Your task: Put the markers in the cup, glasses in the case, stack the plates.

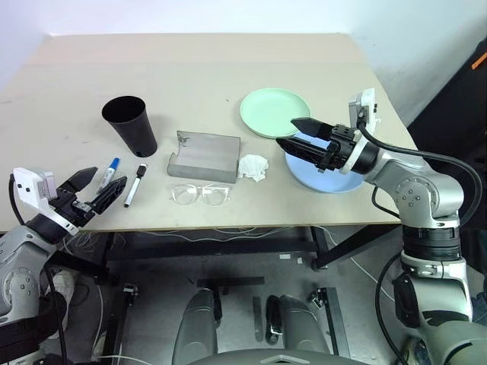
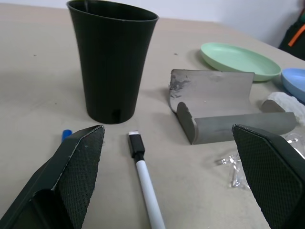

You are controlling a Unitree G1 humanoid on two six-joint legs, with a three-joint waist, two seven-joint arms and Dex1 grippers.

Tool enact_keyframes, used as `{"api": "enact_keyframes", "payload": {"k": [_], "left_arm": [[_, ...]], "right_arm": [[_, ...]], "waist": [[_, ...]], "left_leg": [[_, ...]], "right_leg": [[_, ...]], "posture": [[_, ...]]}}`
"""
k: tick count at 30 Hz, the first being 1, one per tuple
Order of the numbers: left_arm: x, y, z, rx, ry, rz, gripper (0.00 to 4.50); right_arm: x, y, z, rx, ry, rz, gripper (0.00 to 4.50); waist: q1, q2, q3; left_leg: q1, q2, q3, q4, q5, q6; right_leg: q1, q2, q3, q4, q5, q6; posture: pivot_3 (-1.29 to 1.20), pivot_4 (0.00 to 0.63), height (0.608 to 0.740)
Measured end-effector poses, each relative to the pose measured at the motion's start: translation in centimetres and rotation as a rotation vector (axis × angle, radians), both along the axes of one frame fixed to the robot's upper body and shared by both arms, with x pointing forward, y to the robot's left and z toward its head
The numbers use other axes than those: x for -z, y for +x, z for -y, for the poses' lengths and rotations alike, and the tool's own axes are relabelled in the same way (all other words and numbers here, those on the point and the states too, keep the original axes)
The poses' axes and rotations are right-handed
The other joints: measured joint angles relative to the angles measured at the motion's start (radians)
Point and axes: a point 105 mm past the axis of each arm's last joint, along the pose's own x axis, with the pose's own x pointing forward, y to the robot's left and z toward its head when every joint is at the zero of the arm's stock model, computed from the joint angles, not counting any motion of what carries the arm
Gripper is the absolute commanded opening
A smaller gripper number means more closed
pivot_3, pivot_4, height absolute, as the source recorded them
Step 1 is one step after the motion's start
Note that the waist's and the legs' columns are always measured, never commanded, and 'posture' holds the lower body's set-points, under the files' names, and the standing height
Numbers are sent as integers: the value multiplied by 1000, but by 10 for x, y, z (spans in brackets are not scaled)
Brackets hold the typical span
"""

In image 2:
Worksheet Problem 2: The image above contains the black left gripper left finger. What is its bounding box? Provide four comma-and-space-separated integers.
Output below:
0, 125, 106, 229

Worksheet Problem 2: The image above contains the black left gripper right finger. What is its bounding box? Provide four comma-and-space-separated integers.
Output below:
232, 124, 305, 229

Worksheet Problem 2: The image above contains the clear plastic object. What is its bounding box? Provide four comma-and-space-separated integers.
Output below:
215, 133, 305, 190

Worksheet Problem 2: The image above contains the white marker with blue cap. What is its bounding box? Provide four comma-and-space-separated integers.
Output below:
61, 129, 73, 142

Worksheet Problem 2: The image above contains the white crumpled tissue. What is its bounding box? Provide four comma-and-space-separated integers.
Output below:
265, 91, 305, 125

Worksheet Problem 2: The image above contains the white marker with black cap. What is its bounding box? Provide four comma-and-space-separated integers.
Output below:
128, 130, 166, 229

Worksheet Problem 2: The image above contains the light blue plate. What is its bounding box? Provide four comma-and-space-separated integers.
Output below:
281, 67, 305, 104

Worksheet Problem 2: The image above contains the grey metal curved stand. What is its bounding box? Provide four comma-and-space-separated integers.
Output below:
166, 68, 297, 146

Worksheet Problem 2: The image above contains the light green plate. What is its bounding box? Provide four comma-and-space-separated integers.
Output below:
200, 42, 282, 83

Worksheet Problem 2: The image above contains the black plastic cup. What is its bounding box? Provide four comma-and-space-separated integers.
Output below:
66, 0, 160, 125

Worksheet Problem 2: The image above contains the orange and black object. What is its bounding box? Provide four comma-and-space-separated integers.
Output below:
278, 9, 305, 62

